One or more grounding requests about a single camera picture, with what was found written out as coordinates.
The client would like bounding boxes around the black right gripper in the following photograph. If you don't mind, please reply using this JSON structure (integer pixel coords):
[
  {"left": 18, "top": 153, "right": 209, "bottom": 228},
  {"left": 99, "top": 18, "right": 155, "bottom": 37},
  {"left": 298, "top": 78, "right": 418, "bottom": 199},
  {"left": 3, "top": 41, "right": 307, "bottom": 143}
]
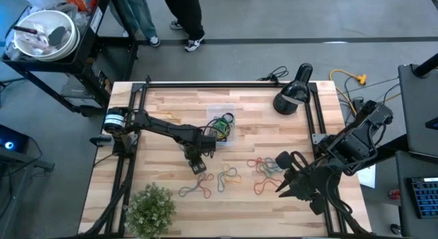
[{"left": 275, "top": 150, "right": 338, "bottom": 216}]

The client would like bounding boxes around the dark grey desk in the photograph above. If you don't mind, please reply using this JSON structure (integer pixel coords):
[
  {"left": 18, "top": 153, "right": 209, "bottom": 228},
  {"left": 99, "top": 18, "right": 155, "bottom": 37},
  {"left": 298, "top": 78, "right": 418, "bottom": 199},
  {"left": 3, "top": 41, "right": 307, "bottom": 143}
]
[{"left": 398, "top": 63, "right": 438, "bottom": 158}]

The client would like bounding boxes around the artificial potted plant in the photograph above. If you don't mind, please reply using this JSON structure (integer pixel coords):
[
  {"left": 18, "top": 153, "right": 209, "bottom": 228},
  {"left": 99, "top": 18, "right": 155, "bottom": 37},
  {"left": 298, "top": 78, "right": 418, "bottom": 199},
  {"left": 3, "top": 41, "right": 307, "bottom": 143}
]
[{"left": 123, "top": 182, "right": 177, "bottom": 239}]

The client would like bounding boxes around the red rubber band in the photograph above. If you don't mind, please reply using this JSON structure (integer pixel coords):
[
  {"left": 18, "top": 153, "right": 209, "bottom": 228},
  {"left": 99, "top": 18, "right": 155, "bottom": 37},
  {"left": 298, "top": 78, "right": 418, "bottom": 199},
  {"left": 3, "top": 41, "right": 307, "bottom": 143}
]
[
  {"left": 195, "top": 173, "right": 216, "bottom": 200},
  {"left": 246, "top": 156, "right": 265, "bottom": 170},
  {"left": 253, "top": 176, "right": 285, "bottom": 196}
]

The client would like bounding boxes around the white bowl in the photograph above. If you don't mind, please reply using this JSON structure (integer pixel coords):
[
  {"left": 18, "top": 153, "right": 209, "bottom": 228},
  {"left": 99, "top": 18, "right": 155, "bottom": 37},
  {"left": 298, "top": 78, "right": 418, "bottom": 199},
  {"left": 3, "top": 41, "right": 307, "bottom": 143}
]
[{"left": 12, "top": 9, "right": 81, "bottom": 62}]

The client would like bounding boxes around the black keyboard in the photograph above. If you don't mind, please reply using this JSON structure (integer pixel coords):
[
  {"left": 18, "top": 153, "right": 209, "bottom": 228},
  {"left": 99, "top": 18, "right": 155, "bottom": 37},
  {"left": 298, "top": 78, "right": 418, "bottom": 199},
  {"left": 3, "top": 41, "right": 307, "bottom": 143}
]
[{"left": 406, "top": 177, "right": 438, "bottom": 220}]

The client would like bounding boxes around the black computer blue light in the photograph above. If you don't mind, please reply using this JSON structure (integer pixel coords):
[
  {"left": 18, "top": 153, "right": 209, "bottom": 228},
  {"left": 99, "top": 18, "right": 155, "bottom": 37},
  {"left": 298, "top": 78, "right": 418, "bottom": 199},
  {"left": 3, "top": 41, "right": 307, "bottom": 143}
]
[{"left": 0, "top": 124, "right": 31, "bottom": 155}]

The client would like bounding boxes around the yellow extension cord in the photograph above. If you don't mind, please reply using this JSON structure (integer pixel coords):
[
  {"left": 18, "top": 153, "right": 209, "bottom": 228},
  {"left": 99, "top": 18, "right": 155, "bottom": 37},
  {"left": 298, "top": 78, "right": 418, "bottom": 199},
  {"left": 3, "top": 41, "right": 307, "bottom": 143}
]
[{"left": 329, "top": 69, "right": 369, "bottom": 118}]

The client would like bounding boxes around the black desk lamp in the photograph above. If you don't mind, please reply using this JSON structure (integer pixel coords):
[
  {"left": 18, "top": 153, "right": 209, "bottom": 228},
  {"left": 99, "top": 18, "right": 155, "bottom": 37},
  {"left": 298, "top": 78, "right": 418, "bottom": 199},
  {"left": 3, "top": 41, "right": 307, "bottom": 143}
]
[{"left": 272, "top": 63, "right": 315, "bottom": 117}]

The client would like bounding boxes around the clear plastic bin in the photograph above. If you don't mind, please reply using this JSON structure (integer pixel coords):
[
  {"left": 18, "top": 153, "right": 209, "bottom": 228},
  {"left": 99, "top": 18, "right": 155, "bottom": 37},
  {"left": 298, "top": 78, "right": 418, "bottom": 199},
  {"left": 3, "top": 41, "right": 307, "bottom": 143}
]
[{"left": 205, "top": 103, "right": 237, "bottom": 147}]

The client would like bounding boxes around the white label sticker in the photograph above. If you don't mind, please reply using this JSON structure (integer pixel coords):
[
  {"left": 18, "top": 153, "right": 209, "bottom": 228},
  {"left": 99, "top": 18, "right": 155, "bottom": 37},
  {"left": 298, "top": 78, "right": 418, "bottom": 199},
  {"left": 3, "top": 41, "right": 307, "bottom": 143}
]
[{"left": 90, "top": 6, "right": 104, "bottom": 35}]

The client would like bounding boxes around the person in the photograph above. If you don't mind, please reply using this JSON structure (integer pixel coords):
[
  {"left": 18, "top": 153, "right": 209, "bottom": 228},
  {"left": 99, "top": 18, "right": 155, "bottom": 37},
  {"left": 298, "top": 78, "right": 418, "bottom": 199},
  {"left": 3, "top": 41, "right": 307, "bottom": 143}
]
[
  {"left": 162, "top": 0, "right": 206, "bottom": 53},
  {"left": 114, "top": 0, "right": 162, "bottom": 48}
]

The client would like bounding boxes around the black utility cart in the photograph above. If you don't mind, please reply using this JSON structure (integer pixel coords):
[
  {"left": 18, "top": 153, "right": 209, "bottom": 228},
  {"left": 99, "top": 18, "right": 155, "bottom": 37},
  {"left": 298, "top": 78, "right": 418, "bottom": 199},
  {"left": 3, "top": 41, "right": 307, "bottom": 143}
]
[{"left": 1, "top": 0, "right": 140, "bottom": 117}]

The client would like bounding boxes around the yellow rubber band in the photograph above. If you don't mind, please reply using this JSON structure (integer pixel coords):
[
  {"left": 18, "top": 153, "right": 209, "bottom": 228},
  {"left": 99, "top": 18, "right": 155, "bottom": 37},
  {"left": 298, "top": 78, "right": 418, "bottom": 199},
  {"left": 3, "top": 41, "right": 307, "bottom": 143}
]
[
  {"left": 216, "top": 126, "right": 232, "bottom": 140},
  {"left": 163, "top": 111, "right": 181, "bottom": 123},
  {"left": 223, "top": 163, "right": 243, "bottom": 184}
]

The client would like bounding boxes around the black cable bundle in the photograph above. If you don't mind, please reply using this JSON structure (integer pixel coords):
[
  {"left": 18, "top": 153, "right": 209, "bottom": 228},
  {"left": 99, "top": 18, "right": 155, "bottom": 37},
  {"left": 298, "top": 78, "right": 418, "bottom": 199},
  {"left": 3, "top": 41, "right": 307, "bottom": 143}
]
[
  {"left": 318, "top": 173, "right": 374, "bottom": 238},
  {"left": 79, "top": 156, "right": 135, "bottom": 239}
]

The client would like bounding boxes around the blue rubber band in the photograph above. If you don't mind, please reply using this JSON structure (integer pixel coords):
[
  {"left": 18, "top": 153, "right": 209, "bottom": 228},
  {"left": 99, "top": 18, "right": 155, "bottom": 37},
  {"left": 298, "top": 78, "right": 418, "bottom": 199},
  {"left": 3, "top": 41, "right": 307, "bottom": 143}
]
[
  {"left": 217, "top": 166, "right": 239, "bottom": 194},
  {"left": 265, "top": 157, "right": 285, "bottom": 175},
  {"left": 177, "top": 184, "right": 203, "bottom": 199}
]

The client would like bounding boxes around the white paper sheet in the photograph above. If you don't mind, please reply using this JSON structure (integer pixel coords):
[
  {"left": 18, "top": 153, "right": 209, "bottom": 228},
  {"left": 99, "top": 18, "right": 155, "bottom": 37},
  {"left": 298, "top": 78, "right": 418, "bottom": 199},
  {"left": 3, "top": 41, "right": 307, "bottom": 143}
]
[{"left": 355, "top": 163, "right": 376, "bottom": 189}]

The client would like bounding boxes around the black lamp cord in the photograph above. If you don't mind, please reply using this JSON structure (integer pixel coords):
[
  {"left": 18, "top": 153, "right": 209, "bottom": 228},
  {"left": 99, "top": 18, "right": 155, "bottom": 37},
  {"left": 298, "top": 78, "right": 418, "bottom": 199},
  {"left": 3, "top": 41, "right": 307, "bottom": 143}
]
[{"left": 257, "top": 65, "right": 291, "bottom": 84}]

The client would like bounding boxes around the thin black floor cable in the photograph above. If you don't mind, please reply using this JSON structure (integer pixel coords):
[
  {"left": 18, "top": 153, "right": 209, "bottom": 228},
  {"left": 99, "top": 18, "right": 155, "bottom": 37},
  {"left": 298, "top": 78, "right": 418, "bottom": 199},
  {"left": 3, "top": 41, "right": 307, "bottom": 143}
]
[{"left": 337, "top": 76, "right": 401, "bottom": 130}]

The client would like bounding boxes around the black stand leg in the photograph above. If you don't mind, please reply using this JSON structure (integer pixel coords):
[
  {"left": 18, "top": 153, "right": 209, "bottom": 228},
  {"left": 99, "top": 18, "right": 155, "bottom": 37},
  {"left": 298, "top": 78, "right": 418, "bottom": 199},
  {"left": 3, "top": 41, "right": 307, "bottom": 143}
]
[{"left": 354, "top": 134, "right": 408, "bottom": 171}]

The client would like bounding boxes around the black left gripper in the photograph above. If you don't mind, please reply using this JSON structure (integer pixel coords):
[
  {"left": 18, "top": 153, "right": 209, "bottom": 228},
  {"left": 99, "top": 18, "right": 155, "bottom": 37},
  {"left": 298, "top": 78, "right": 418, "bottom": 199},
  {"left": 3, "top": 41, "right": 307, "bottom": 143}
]
[{"left": 183, "top": 134, "right": 217, "bottom": 175}]

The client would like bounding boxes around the black pole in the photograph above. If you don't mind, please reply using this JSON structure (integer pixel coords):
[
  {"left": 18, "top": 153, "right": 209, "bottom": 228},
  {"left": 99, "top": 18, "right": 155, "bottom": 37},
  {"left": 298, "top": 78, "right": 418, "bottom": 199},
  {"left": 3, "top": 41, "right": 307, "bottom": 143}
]
[{"left": 412, "top": 53, "right": 438, "bottom": 78}]

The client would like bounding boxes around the black desk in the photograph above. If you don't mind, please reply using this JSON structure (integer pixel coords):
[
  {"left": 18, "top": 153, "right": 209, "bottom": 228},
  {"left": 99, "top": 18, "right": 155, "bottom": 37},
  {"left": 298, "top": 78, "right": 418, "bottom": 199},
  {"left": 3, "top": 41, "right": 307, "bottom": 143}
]
[{"left": 396, "top": 151, "right": 438, "bottom": 239}]

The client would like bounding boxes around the black ladle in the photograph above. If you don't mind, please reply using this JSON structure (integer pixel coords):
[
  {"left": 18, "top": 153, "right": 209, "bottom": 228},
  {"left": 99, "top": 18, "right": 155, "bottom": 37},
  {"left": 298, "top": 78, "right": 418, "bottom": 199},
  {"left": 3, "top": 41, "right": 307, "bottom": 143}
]
[{"left": 12, "top": 25, "right": 68, "bottom": 47}]

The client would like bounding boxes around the dark grey side table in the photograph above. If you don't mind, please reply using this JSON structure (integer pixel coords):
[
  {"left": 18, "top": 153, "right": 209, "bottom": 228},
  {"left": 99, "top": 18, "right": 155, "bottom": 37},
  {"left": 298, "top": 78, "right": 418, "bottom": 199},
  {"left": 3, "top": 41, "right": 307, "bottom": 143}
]
[{"left": 0, "top": 148, "right": 55, "bottom": 239}]

